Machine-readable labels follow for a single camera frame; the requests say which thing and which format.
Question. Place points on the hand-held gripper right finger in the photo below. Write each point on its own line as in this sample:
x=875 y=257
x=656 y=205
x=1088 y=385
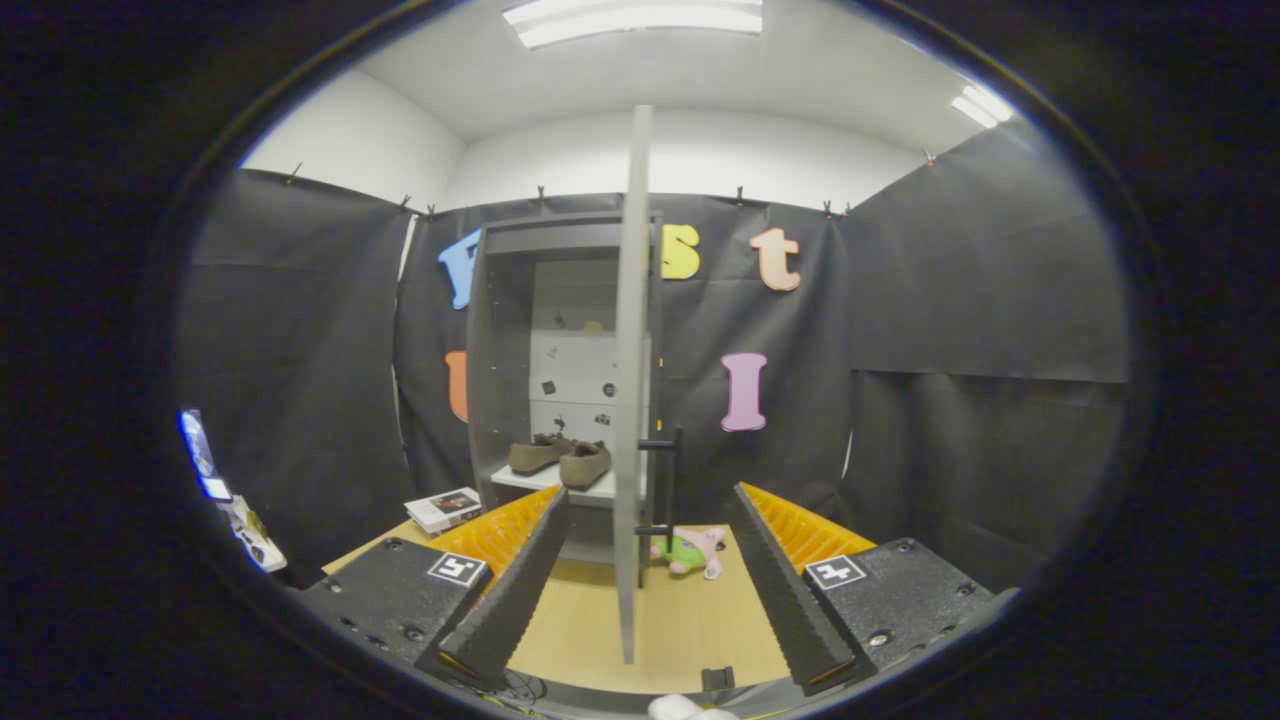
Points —
x=785 y=590

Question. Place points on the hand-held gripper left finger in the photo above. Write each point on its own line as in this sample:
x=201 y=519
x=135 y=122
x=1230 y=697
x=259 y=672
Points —
x=520 y=590

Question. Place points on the brown fuzzy shoe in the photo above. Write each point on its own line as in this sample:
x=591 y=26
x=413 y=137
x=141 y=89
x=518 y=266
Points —
x=585 y=465
x=535 y=457

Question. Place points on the grey shoe cabinet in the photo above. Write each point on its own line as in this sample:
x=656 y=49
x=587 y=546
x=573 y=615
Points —
x=485 y=350

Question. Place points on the pink green plush toy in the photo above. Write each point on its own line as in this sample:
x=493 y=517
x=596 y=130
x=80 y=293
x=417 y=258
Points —
x=685 y=553

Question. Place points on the small black block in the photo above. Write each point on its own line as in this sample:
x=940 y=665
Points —
x=718 y=679

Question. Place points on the white book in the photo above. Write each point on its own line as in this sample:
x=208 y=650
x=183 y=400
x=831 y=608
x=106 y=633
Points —
x=440 y=508

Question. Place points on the white soft object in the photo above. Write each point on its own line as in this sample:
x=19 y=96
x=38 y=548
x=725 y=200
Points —
x=675 y=708

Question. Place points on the white printed packet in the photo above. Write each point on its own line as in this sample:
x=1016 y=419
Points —
x=255 y=540

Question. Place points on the black backdrop cloth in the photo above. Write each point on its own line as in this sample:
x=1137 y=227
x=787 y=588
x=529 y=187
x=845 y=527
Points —
x=950 y=300

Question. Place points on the blue white packet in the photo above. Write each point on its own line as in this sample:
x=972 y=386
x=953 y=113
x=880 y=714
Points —
x=200 y=455

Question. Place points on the small ceiling light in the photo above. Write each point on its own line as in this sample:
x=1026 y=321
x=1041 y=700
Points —
x=982 y=105

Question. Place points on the long ceiling light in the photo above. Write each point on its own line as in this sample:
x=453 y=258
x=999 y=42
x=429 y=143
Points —
x=630 y=18

